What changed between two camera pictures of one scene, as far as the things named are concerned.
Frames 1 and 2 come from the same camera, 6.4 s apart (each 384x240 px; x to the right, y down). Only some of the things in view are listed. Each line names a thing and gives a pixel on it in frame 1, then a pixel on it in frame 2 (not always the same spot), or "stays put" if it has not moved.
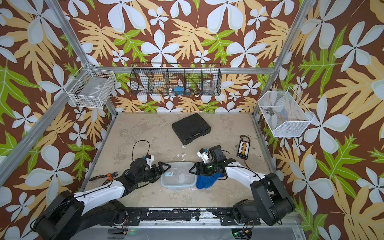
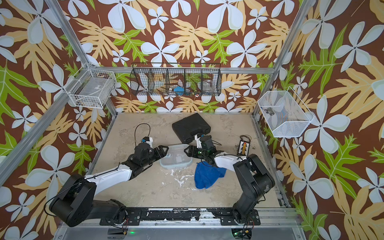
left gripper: x=161 y=168 → x=163 y=153
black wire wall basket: x=183 y=79 stays put
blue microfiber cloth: x=204 y=181 stays put
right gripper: x=203 y=171 → x=193 y=153
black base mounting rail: x=190 y=216 stays put
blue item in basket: x=179 y=90 stays put
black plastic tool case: x=191 y=127 stays put
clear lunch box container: x=178 y=176 → x=176 y=158
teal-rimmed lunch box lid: x=178 y=175 → x=176 y=157
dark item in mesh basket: x=270 y=111 stays put
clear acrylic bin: x=286 y=115 stays put
